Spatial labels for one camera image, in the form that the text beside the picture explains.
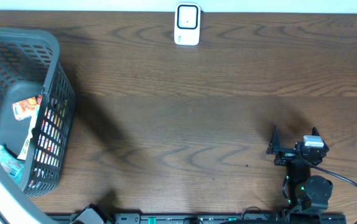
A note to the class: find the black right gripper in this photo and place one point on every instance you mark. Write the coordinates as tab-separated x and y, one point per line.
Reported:
273	148

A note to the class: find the yellow chips bag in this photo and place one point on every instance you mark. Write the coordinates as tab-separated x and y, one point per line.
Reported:
33	119

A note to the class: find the orange tissue pack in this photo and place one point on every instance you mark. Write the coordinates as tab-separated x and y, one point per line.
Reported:
24	109

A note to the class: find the teal wet wipes pack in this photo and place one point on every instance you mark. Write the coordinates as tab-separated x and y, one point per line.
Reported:
13	166

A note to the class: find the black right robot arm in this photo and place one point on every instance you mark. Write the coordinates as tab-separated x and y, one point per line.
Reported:
305	192

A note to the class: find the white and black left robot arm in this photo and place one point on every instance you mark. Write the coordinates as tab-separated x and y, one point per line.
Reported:
16	207

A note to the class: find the white barcode scanner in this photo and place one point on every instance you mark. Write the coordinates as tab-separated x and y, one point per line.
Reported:
187	24

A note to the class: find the grey plastic shopping basket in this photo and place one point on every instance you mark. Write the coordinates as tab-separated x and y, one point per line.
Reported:
29	67

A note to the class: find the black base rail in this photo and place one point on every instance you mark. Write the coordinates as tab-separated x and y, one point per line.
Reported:
253	217

